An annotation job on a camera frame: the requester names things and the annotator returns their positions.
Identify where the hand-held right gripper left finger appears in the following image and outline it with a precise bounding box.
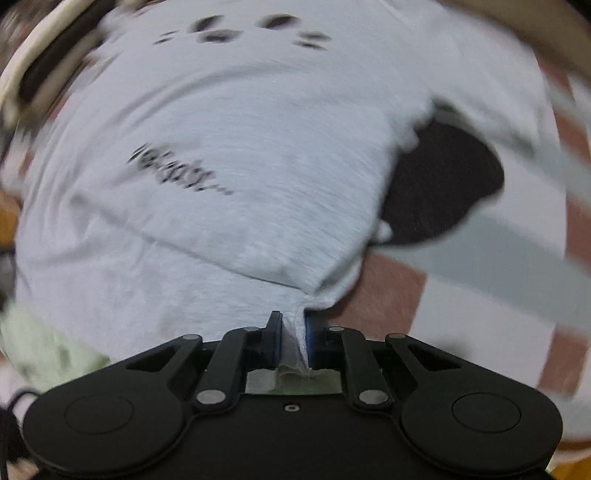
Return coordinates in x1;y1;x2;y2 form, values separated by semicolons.
124;311;283;412

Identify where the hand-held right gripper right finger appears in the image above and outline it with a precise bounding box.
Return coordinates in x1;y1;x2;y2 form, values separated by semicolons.
305;314;462;411

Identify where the light grey printed t-shirt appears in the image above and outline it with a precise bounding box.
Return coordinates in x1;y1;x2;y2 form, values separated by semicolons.
13;0;552;374

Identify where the checkered mat with black dog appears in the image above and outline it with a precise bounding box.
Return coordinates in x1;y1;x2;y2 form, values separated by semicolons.
0;46;591;480

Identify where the beige bed base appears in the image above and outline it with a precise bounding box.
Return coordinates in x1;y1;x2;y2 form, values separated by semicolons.
438;0;591;70

